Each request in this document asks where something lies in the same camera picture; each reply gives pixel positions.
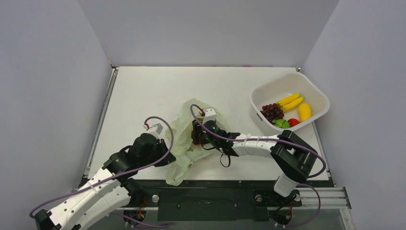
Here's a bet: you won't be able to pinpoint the green plastic bag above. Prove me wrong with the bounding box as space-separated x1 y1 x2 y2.
166 98 227 186

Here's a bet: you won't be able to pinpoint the green fake round fruit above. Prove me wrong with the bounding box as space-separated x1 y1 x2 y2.
273 119 291 129

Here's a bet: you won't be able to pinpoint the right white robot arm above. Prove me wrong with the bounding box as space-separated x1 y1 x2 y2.
191 120 318 205

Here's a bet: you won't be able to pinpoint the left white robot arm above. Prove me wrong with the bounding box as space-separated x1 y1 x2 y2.
29 131 175 230

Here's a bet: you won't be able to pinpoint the purple fake grapes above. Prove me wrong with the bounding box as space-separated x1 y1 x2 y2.
260 103 284 125

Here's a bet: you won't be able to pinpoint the upper yellow fake banana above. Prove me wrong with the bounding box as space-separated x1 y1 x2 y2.
276 93 301 107

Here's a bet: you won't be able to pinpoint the yellow fake banana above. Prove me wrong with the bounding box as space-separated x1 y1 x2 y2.
276 93 301 107
281 97 304 113

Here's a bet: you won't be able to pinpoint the red fake strawberry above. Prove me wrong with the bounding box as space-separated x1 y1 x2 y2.
287 118 301 127

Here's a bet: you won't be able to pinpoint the lower yellow fake banana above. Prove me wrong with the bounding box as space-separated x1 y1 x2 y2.
281 97 304 113

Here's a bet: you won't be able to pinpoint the yellow fake mango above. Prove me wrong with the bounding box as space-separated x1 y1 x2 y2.
297 103 312 122

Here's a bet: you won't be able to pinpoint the white plastic basket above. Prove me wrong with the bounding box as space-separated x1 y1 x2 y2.
249 71 330 136

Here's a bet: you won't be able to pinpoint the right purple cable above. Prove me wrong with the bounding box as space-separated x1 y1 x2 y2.
190 104 327 228

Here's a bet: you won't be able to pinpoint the purple cable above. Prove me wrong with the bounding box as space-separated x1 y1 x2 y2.
190 104 327 228
29 116 175 229

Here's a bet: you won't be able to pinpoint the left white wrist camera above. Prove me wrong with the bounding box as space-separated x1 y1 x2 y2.
144 124 163 139

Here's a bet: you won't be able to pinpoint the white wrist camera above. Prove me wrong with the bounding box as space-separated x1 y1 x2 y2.
144 124 163 139
202 107 217 125

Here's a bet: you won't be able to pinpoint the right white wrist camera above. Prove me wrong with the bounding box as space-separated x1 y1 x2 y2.
202 107 217 125

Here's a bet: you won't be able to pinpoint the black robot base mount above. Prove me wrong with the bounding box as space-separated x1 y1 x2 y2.
115 180 302 226

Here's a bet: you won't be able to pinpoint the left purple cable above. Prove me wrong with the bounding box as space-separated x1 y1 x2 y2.
29 116 175 229

